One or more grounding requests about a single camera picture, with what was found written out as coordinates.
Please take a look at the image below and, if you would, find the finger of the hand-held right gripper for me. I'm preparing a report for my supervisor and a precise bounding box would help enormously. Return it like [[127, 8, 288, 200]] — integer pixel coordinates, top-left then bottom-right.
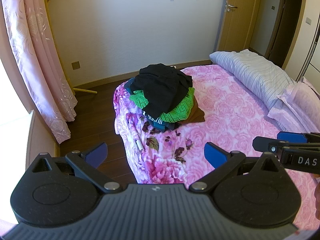
[[277, 131, 320, 143], [252, 136, 320, 153]]

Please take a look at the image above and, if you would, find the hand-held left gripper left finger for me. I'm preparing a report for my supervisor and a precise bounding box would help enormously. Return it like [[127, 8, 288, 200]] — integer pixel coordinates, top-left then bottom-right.
[[30, 142, 123, 194]]

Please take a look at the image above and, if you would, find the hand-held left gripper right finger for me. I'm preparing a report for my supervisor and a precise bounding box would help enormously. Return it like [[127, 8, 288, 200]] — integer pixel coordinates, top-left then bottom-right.
[[189, 142, 287, 194]]

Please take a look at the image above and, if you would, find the black garment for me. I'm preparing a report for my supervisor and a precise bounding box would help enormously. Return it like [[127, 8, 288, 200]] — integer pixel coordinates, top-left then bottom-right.
[[125, 64, 193, 119]]

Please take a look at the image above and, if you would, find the pink rose blanket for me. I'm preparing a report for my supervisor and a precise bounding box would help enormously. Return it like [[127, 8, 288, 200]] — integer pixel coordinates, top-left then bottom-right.
[[114, 64, 320, 231]]

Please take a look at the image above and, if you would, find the pink satin pillow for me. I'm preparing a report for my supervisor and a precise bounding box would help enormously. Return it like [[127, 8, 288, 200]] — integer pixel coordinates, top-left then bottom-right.
[[267, 76, 320, 135]]

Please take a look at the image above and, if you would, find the brown garment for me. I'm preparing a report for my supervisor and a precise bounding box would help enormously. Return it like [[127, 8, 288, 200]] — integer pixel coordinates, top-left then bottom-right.
[[184, 100, 206, 125]]

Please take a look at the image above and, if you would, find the green knit garment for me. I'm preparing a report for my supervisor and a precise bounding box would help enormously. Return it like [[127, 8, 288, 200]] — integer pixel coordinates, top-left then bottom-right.
[[129, 87, 196, 121]]

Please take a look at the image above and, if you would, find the dark blue garment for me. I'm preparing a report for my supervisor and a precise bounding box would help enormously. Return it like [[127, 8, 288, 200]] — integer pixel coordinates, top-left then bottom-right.
[[143, 112, 181, 133]]

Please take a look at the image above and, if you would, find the wooden coat rack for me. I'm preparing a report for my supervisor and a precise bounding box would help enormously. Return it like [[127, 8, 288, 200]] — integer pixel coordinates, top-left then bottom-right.
[[41, 0, 98, 95]]

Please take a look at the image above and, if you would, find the striped quilt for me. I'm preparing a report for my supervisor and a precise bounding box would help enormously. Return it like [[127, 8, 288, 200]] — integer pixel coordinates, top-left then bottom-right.
[[209, 49, 298, 111]]

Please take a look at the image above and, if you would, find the cream wardrobe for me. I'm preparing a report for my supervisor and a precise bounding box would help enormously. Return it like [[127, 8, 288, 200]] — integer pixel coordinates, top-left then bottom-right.
[[285, 0, 320, 83]]

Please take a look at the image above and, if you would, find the dark wooden door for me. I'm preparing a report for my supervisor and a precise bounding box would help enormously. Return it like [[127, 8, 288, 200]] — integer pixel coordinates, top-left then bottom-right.
[[264, 0, 305, 68]]

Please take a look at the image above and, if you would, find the light wooden door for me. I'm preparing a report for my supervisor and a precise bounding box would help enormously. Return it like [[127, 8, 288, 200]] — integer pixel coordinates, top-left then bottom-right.
[[216, 0, 263, 53]]

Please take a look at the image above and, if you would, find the pink curtain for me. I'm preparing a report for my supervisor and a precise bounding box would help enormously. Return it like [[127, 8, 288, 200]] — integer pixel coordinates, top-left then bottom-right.
[[0, 0, 78, 145]]

